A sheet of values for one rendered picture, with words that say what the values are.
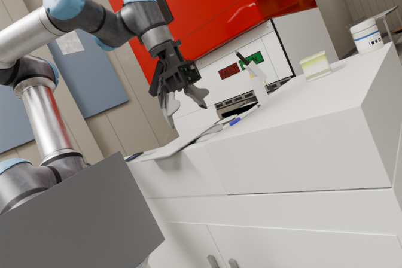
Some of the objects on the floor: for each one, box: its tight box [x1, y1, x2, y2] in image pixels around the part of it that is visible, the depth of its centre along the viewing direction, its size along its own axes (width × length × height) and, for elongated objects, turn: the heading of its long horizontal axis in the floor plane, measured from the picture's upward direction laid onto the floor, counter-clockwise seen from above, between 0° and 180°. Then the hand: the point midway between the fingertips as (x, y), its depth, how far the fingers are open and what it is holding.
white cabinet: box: [145, 122, 402, 268], centre depth 102 cm, size 64×96×82 cm, turn 123°
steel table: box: [346, 5, 402, 56], centre depth 596 cm, size 69×182×94 cm, turn 29°
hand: (189, 119), depth 72 cm, fingers open, 14 cm apart
